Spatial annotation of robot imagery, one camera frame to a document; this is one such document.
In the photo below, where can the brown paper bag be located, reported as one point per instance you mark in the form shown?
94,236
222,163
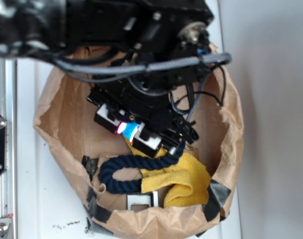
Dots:
65,119

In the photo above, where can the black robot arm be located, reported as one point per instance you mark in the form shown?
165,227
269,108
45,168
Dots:
137,52

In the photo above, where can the aluminium rail frame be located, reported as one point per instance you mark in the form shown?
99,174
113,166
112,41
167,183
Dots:
8,192

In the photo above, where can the yellow cloth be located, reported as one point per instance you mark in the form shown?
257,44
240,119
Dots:
181,185

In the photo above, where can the grey metal block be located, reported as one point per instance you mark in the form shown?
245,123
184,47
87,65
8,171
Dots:
137,199

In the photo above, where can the blue ball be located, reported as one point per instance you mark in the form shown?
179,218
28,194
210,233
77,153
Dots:
129,129

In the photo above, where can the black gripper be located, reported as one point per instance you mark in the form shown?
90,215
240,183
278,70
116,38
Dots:
160,125

